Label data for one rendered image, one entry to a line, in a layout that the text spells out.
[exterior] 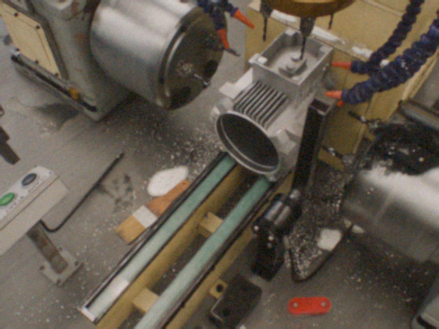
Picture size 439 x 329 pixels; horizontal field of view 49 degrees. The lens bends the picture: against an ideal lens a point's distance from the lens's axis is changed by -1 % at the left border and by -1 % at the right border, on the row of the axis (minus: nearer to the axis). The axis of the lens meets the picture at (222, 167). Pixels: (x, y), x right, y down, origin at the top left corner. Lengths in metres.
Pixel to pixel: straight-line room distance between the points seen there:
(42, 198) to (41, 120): 0.49
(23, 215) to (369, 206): 0.58
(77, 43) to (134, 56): 0.17
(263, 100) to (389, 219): 0.30
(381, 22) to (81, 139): 0.75
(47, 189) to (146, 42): 0.34
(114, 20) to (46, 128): 0.41
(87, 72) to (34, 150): 0.25
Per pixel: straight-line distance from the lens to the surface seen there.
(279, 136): 0.87
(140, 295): 1.00
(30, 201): 0.88
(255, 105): 0.89
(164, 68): 0.99
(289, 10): 0.76
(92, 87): 1.21
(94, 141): 1.27
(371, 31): 1.06
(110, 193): 1.17
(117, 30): 1.03
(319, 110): 0.71
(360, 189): 0.83
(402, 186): 0.81
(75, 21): 1.09
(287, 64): 0.93
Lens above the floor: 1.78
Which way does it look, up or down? 57 degrees down
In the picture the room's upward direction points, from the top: 1 degrees counter-clockwise
